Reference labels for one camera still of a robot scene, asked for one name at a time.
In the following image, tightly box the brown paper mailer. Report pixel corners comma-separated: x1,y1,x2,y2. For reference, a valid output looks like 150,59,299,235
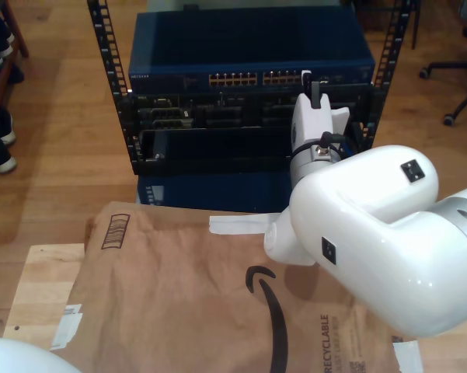
52,200,425,373

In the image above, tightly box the black perforated rack post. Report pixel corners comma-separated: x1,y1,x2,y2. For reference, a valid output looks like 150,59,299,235
86,0,141,164
361,0,417,151

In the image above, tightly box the white tape strip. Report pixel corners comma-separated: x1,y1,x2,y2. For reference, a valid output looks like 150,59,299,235
208,211,283,236

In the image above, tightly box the black rack server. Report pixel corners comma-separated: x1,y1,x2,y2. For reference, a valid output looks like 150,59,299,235
134,89,374,130

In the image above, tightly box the blue network switch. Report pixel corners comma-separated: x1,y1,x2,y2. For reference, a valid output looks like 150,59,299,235
127,9,376,94

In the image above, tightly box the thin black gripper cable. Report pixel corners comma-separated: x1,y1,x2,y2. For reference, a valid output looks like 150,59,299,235
293,131,345,153

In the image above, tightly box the white paper label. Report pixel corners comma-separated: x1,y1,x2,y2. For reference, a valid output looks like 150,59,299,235
51,302,85,350
391,336,425,373

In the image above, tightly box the black office chair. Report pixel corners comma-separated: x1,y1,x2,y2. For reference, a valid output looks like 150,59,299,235
418,25,467,127

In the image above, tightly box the dark blue flat device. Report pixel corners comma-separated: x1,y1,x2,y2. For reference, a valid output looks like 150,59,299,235
135,170,296,214

